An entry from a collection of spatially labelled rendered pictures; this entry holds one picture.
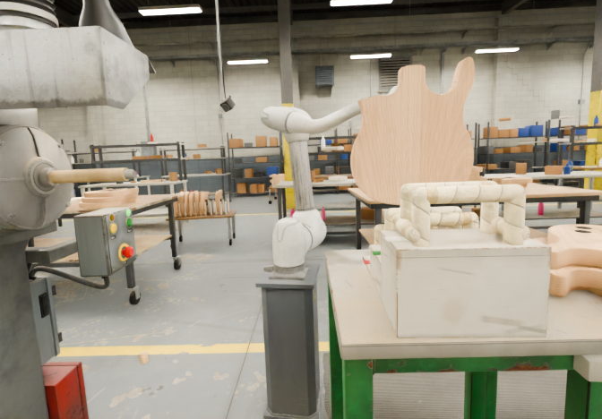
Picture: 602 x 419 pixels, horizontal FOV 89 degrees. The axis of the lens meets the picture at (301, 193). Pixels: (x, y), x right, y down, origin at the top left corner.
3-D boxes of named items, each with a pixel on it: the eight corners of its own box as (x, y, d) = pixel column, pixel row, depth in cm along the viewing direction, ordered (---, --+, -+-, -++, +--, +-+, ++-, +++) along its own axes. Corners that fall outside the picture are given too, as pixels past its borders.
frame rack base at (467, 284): (397, 339, 57) (397, 250, 55) (380, 302, 72) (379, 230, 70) (548, 337, 56) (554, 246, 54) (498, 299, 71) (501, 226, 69)
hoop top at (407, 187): (402, 199, 64) (402, 184, 63) (398, 197, 67) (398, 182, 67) (502, 196, 62) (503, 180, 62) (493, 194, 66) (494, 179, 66)
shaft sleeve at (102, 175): (55, 167, 76) (61, 179, 77) (47, 174, 73) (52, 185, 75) (127, 165, 75) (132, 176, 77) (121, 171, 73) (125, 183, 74)
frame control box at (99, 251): (24, 303, 94) (12, 220, 91) (76, 277, 115) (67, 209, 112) (102, 302, 93) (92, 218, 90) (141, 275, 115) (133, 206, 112)
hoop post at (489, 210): (485, 234, 64) (486, 189, 63) (477, 230, 67) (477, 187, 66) (501, 234, 64) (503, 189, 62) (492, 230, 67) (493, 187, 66)
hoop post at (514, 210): (509, 245, 56) (511, 194, 54) (498, 241, 59) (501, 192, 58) (528, 245, 55) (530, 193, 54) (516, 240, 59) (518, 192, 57)
